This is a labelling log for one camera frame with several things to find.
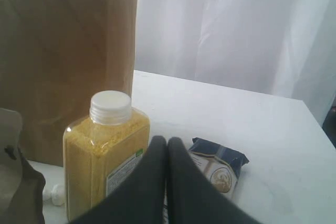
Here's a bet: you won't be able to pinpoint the white backdrop curtain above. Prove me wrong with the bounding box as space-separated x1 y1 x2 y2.
135 0 335 124

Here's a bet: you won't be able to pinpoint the dark blue noodle packet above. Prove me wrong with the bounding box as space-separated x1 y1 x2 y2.
162 136 249 224

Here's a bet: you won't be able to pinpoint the small white plastic piece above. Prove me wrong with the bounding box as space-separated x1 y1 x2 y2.
43 184 65 206

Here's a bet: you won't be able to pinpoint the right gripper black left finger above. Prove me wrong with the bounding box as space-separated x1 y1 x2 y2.
71 136 167 224

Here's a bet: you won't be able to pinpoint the yellow millet plastic bottle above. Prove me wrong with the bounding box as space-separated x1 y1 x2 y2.
63 90 150 221

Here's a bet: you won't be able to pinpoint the brown paper shopping bag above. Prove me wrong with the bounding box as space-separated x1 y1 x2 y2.
1 0 138 166

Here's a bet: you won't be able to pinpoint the brown kraft stand-up pouch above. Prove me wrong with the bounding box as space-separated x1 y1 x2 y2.
1 108 46 223

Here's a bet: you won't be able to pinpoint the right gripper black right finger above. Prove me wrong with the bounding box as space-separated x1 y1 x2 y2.
166 137 259 223

